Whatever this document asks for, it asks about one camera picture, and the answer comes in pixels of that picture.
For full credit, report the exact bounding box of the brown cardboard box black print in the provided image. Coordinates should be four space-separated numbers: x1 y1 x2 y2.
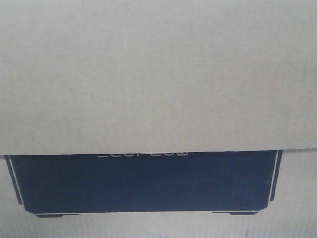
0 0 317 238

